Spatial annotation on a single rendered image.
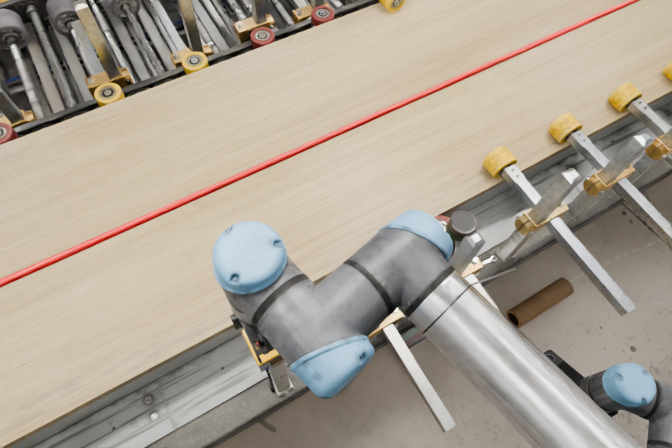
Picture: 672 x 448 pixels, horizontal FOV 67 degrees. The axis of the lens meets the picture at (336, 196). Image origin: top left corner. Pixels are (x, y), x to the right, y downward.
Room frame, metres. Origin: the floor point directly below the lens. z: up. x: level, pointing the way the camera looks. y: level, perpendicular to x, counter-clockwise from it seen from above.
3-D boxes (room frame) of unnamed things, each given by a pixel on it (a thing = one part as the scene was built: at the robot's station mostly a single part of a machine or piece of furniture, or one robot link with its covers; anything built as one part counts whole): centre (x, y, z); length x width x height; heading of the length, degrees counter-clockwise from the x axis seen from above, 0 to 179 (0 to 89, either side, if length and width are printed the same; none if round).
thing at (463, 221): (0.53, -0.30, 0.99); 0.06 x 0.06 x 0.22; 34
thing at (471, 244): (0.50, -0.32, 0.86); 0.03 x 0.03 x 0.48; 34
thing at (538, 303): (0.73, -0.91, 0.04); 0.30 x 0.08 x 0.08; 124
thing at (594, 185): (0.79, -0.75, 0.95); 0.13 x 0.06 x 0.05; 124
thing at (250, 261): (0.19, 0.08, 1.60); 0.09 x 0.08 x 0.11; 47
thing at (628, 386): (0.19, -0.58, 1.13); 0.09 x 0.08 x 0.11; 72
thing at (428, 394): (0.30, -0.20, 0.80); 0.43 x 0.03 x 0.04; 34
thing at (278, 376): (0.21, 0.10, 0.93); 0.05 x 0.05 x 0.45; 34
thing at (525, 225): (0.65, -0.55, 0.95); 0.13 x 0.06 x 0.05; 124
